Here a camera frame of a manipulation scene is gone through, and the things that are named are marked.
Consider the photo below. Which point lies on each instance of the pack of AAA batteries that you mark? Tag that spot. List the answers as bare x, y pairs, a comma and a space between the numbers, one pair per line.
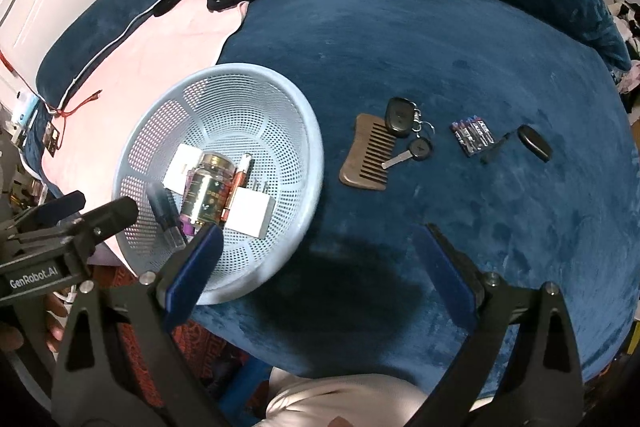
240, 174

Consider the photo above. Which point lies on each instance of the battery pack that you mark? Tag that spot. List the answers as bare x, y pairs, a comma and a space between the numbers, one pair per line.
472, 136

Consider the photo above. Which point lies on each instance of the black-headed metal key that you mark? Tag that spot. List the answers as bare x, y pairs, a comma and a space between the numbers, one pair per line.
420, 149

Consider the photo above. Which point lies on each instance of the pink bed sheet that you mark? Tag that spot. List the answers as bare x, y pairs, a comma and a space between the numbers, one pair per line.
165, 42

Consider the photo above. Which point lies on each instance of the person's left hand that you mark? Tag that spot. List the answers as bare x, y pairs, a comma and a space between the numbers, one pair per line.
55, 327

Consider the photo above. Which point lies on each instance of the purple translucent lighter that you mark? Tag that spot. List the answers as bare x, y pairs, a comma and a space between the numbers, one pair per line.
188, 227

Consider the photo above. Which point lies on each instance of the red patterned cloth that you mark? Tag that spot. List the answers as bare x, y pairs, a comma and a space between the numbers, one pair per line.
200, 347

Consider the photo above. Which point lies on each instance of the white plug adapter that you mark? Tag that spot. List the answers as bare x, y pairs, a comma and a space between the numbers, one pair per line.
252, 212

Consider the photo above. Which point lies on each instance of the dark glass jar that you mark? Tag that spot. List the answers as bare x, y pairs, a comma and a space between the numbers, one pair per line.
207, 192

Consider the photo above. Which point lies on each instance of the blue plush pillow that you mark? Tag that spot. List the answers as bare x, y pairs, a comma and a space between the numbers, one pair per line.
80, 57

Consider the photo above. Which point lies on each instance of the person's right hand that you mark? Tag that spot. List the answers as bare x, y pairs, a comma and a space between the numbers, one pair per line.
341, 422

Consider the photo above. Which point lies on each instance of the person's beige trousers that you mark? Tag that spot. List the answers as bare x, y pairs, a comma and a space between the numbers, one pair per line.
340, 399

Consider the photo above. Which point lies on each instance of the light blue plastic basket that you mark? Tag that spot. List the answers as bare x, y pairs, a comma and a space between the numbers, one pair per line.
240, 107

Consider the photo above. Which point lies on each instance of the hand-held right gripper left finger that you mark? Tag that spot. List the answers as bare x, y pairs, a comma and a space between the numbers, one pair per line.
197, 267

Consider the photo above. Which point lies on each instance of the blue plush bed cover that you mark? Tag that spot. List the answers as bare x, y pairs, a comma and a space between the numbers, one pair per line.
450, 57

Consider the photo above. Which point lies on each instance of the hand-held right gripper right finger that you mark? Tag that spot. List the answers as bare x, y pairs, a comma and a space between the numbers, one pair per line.
445, 277

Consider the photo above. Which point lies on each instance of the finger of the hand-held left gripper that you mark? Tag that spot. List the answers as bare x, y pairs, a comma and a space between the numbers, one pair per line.
57, 206
112, 213

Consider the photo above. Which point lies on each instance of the white USB charger cube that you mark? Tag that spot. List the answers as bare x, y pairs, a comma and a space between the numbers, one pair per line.
180, 167

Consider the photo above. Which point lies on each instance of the black car key fob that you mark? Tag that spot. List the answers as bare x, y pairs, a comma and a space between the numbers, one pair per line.
400, 117

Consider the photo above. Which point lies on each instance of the brown wooden comb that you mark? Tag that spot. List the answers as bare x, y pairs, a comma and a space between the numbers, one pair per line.
360, 174

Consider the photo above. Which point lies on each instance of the pile of clothes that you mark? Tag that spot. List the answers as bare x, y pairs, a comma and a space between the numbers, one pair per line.
627, 14

